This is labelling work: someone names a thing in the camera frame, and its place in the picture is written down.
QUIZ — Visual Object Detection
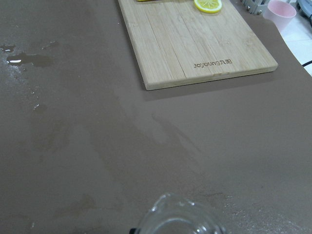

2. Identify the lemon slice near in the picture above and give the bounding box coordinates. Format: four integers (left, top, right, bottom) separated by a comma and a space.
194, 0, 222, 14

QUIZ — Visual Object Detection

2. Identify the pink plastic cup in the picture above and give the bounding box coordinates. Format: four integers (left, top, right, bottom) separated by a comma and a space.
263, 0, 296, 32

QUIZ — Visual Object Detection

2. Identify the bamboo cutting board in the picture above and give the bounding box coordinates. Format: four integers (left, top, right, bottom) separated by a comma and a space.
119, 0, 278, 90

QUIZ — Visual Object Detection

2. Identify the clear glass measuring cup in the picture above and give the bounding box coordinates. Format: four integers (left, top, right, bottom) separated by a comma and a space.
129, 193, 228, 234

